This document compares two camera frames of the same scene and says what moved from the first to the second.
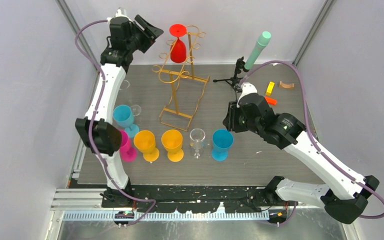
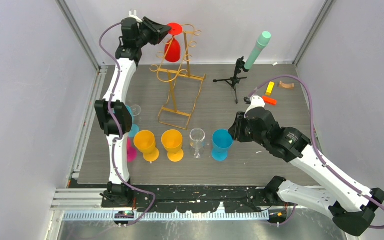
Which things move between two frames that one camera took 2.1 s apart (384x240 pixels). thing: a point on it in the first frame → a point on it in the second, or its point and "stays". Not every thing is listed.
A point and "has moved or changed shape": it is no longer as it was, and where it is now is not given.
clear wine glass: [197, 139] stays
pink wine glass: [128, 153] stays
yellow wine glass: [172, 140] stays
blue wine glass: [222, 139] stays
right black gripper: [230, 121] → [236, 130]
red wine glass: [178, 51] has moved or changed shape
